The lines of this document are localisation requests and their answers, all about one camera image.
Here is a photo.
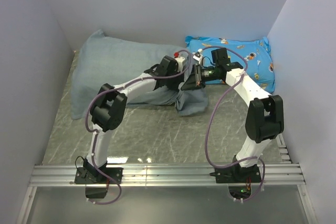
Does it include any blue cartoon print pillow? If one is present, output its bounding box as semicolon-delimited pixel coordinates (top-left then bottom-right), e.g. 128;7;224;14
185;36;275;93

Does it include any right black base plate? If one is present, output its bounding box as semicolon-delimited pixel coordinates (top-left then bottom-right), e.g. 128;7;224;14
209;165;263;200

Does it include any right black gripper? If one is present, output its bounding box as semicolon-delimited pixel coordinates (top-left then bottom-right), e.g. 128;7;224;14
181;63;218;91

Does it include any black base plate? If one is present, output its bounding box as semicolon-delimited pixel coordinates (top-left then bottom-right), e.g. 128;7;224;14
73;155;123;200
209;165;263;200

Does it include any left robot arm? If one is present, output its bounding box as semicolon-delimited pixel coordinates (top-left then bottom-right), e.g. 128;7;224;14
83;52;188;183

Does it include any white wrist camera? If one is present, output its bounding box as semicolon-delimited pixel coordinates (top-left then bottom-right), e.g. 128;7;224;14
193;50;203;65
174;52;187;72

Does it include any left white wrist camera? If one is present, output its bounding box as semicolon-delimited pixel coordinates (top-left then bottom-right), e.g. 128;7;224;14
174;52;187;72

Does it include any aluminium mounting rail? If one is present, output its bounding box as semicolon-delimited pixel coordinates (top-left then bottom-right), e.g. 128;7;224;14
28;163;306;187

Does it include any right side aluminium rail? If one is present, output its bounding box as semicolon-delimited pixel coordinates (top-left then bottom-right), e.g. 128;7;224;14
261;134;292;164

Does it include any grey-blue pillowcase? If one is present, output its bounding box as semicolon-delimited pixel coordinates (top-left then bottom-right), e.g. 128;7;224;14
71;30;208;120

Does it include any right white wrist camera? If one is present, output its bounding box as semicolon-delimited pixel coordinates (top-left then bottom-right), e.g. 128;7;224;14
193;50;203;65

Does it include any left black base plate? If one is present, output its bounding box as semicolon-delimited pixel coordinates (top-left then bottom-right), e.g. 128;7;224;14
73;155;123;200

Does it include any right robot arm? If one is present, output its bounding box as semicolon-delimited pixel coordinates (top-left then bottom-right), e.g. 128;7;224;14
181;46;284;182

